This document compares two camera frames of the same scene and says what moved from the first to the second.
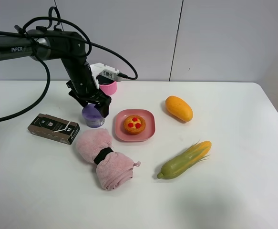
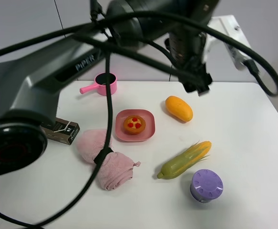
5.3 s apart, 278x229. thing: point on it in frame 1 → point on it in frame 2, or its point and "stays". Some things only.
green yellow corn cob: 181,163 stays
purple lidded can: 93,117 → 206,184
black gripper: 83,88 → 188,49
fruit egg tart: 134,124 stays
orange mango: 179,108 stays
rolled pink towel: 114,169 stays
